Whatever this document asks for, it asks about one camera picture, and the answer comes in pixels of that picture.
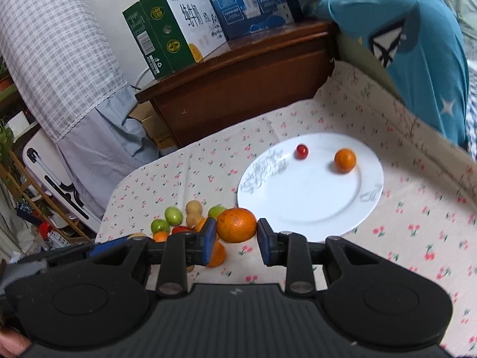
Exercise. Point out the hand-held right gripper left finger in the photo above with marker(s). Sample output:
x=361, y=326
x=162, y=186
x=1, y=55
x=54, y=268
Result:
x=208, y=240

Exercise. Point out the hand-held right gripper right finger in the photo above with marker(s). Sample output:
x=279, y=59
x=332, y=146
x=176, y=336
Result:
x=265, y=242

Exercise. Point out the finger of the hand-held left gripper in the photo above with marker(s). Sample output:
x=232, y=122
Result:
x=108, y=245

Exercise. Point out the small mandarin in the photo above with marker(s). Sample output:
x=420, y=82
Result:
x=344, y=160
x=219, y=255
x=200, y=225
x=161, y=236

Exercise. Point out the large orange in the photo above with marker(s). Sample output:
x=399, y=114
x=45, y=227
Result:
x=236, y=225

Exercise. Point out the green jujube fruit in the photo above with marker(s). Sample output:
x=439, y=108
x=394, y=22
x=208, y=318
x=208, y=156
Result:
x=215, y=210
x=160, y=226
x=173, y=215

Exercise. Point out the white patterned plate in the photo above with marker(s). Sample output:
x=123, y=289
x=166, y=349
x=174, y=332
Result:
x=309, y=201

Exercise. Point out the person's left hand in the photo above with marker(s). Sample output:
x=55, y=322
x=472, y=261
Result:
x=11, y=343

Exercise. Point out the red cherry tomato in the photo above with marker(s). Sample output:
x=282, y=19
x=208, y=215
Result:
x=180, y=229
x=302, y=151

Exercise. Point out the wooden plant rack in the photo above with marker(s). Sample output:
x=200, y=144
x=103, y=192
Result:
x=22, y=186

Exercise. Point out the white folded table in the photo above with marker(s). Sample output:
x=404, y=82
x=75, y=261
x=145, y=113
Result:
x=41, y=164

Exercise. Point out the green leafy plant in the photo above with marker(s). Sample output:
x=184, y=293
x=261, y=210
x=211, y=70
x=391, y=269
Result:
x=5, y=141

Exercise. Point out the cardboard box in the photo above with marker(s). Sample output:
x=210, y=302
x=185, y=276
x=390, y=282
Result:
x=149, y=119

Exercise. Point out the white plastic container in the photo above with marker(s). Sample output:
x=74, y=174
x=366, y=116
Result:
x=18, y=121

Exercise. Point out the cherry print cloth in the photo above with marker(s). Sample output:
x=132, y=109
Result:
x=410, y=201

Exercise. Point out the wooden nightstand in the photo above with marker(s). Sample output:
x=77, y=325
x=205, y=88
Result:
x=242, y=82

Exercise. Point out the potted plant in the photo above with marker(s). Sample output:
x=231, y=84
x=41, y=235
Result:
x=3, y=76

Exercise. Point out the checked fabric appliance cover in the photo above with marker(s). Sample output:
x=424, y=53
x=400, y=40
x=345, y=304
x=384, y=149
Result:
x=56, y=52

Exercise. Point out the green and white carton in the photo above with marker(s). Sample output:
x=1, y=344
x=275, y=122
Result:
x=164, y=33

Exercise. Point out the blue star print pillow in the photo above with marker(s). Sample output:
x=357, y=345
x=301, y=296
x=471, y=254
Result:
x=421, y=67

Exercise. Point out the blue and white carton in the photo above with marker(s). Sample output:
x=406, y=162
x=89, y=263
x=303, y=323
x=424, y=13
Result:
x=253, y=3

